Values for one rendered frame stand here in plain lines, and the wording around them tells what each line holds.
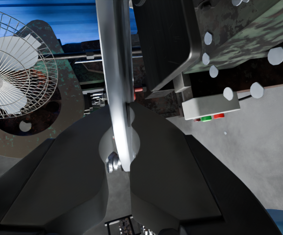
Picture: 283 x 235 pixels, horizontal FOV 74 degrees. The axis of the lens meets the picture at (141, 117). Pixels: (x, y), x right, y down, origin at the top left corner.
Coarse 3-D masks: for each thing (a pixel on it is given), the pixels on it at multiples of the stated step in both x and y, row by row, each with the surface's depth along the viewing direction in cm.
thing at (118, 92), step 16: (96, 0) 8; (112, 0) 8; (112, 16) 8; (128, 16) 27; (112, 32) 8; (128, 32) 27; (112, 48) 8; (128, 48) 28; (112, 64) 9; (128, 64) 27; (112, 80) 9; (128, 80) 16; (112, 96) 9; (128, 96) 15; (112, 112) 10; (128, 128) 13; (128, 144) 12; (128, 160) 14
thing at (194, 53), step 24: (144, 0) 25; (168, 0) 19; (192, 0) 17; (216, 0) 29; (144, 24) 27; (168, 24) 20; (192, 24) 17; (144, 48) 29; (168, 48) 21; (192, 48) 17; (168, 72) 22
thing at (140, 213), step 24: (144, 120) 10; (144, 144) 8; (168, 144) 8; (144, 168) 7; (168, 168) 7; (192, 168) 7; (144, 192) 6; (168, 192) 6; (192, 192) 6; (144, 216) 6; (168, 216) 6; (192, 216) 5; (216, 216) 5
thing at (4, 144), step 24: (48, 24) 146; (72, 48) 176; (96, 48) 174; (24, 72) 146; (48, 72) 144; (72, 72) 148; (96, 72) 180; (144, 72) 184; (72, 96) 147; (96, 96) 204; (168, 96) 188; (0, 120) 140; (24, 120) 162; (48, 120) 148; (72, 120) 145; (0, 144) 133; (24, 144) 136
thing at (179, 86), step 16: (240, 64) 52; (256, 64) 54; (176, 80) 50; (192, 80) 48; (208, 80) 49; (224, 80) 51; (240, 80) 52; (256, 80) 53; (272, 80) 54; (192, 96) 48
